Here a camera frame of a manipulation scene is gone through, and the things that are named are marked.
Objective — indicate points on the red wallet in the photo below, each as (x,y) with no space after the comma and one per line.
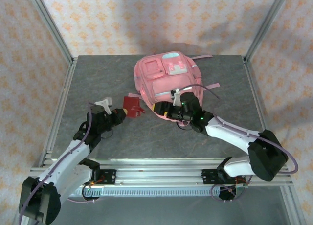
(132,106)

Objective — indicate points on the pink school backpack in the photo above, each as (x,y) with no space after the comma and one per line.
(171,75)

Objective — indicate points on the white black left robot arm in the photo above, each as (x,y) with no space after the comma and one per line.
(61,166)

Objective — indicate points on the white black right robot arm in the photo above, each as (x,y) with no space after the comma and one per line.
(244,141)

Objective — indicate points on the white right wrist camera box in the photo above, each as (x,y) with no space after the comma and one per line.
(176,96)

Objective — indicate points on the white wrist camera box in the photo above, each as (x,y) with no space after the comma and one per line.
(176,96)
(104,104)

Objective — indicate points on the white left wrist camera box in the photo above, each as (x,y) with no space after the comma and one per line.
(104,104)

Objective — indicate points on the aluminium table side rail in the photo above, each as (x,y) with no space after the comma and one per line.
(259,100)
(60,107)

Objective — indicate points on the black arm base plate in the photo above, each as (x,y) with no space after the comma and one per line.
(107,176)
(210,176)

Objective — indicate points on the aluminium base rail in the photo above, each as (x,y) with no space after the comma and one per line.
(156,173)

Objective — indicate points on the aluminium frame post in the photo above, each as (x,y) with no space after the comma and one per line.
(265,27)
(52,29)

